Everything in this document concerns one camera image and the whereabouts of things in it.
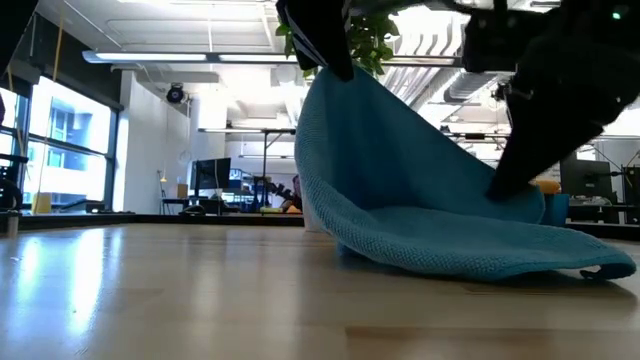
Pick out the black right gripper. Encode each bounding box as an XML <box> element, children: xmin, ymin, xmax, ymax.
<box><xmin>461</xmin><ymin>0</ymin><xmax>640</xmax><ymax>202</ymax></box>

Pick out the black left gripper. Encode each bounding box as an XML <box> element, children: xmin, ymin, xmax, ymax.
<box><xmin>275</xmin><ymin>0</ymin><xmax>356</xmax><ymax>83</ymax></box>

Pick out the blue microfiber towel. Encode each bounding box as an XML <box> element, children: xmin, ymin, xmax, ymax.
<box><xmin>293</xmin><ymin>64</ymin><xmax>638</xmax><ymax>283</ymax></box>

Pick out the green leafy plant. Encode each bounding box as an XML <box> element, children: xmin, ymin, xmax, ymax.
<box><xmin>275</xmin><ymin>8</ymin><xmax>401</xmax><ymax>80</ymax></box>

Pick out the black computer monitor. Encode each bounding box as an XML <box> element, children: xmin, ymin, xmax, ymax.
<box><xmin>558</xmin><ymin>157</ymin><xmax>614</xmax><ymax>200</ymax></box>
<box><xmin>189</xmin><ymin>157</ymin><xmax>233</xmax><ymax>192</ymax></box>

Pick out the black ceiling camera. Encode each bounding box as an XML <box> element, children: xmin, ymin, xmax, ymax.
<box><xmin>165</xmin><ymin>83</ymin><xmax>187</xmax><ymax>105</ymax></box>

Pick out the black metal table frame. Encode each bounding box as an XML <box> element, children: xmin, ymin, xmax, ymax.
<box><xmin>0</xmin><ymin>211</ymin><xmax>640</xmax><ymax>242</ymax></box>

